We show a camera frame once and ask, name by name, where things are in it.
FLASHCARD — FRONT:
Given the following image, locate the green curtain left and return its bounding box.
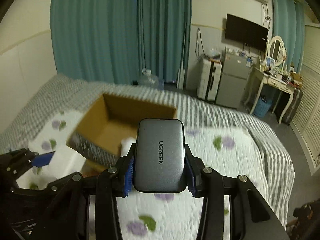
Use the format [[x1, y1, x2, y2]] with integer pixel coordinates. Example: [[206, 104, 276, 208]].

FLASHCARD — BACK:
[[50, 0, 191, 84]]

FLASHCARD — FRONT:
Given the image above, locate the black wall television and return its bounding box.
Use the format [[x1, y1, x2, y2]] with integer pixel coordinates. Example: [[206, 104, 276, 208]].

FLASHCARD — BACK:
[[225, 14, 268, 51]]

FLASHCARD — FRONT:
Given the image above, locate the green curtain right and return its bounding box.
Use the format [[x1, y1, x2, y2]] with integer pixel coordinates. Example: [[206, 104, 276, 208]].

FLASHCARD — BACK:
[[272, 0, 305, 73]]

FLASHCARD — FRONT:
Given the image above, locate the grey mini fridge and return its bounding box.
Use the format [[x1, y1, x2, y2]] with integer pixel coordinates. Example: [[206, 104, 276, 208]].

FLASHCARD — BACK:
[[216, 53, 251, 109]]

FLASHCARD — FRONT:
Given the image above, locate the dark suitcase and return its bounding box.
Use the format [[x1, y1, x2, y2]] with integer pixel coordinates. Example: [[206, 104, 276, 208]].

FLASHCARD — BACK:
[[282, 88, 303, 125]]

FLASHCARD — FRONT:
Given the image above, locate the clear water jug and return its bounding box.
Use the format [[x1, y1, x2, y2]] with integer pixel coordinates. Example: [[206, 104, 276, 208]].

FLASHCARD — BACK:
[[138, 68, 159, 88]]

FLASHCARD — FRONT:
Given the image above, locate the grey UGREEN power bank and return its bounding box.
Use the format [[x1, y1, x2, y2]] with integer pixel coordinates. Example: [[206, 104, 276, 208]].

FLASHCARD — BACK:
[[133, 119, 187, 193]]

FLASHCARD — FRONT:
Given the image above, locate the brown cardboard box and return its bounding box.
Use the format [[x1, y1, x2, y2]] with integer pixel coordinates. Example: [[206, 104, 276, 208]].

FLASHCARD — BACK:
[[67, 94, 177, 173]]

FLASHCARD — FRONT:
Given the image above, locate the green curtain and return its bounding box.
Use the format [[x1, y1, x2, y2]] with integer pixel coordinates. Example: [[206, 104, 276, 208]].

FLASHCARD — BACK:
[[272, 0, 305, 73], [50, 0, 191, 84]]

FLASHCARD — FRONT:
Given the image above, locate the white floral quilt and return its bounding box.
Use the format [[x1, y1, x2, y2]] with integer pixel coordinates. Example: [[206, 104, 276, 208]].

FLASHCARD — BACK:
[[15, 109, 288, 240]]

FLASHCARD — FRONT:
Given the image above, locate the white mop pole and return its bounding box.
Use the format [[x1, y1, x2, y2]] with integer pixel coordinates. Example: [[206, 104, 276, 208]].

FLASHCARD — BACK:
[[177, 23, 187, 89]]

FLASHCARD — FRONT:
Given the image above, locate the white louvered wardrobe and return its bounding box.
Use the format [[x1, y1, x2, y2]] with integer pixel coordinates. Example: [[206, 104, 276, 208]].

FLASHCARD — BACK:
[[291, 23, 319, 176]]

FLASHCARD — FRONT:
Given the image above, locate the oval vanity mirror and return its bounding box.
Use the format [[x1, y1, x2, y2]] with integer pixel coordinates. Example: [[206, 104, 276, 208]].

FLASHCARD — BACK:
[[265, 36, 287, 67]]

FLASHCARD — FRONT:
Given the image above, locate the white spray bottle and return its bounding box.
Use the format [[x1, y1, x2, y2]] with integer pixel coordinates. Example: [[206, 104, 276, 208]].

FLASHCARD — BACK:
[[120, 137, 136, 157]]

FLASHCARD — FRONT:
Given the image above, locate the blue waste basket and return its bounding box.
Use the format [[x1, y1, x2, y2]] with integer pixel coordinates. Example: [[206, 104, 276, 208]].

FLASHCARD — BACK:
[[253, 95, 272, 118]]

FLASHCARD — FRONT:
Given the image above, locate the white suitcase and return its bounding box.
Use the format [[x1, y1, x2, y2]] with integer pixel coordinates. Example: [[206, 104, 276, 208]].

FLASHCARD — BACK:
[[197, 59, 222, 101]]

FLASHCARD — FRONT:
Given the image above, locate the white dressing table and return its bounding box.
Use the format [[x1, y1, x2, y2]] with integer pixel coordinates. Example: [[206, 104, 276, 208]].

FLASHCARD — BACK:
[[243, 65, 302, 124]]

